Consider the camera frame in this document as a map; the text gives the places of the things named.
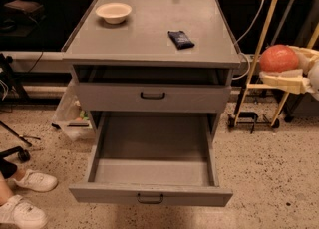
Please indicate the grey open drawer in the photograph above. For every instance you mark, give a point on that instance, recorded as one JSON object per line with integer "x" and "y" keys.
{"x": 153, "y": 159}

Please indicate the yellow wooden ladder frame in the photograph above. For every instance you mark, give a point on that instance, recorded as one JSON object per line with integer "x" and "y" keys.
{"x": 253, "y": 81}

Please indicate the black chair caster leg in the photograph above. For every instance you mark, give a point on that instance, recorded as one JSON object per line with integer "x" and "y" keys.
{"x": 22, "y": 154}

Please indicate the red apple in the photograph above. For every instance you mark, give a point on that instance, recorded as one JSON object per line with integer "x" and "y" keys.
{"x": 278, "y": 58}

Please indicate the clear plastic bag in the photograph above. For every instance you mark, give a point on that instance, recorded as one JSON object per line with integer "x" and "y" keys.
{"x": 70, "y": 118}

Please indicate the grey upper closed drawer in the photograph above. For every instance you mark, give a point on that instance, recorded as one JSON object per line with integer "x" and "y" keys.
{"x": 152, "y": 98}

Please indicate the white bowl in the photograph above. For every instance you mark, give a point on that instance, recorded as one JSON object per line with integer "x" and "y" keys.
{"x": 114, "y": 13}

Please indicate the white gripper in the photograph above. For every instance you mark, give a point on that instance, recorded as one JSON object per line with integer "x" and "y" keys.
{"x": 314, "y": 76}

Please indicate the dark blue snack packet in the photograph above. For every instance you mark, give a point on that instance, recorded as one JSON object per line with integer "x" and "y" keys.
{"x": 181, "y": 40}

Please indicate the person's leg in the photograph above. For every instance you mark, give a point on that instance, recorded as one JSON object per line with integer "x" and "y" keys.
{"x": 8, "y": 170}

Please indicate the white sneaker upper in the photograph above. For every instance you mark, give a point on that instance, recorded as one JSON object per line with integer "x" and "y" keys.
{"x": 35, "y": 180}

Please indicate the grey drawer cabinet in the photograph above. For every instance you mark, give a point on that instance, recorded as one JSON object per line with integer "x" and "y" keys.
{"x": 140, "y": 52}

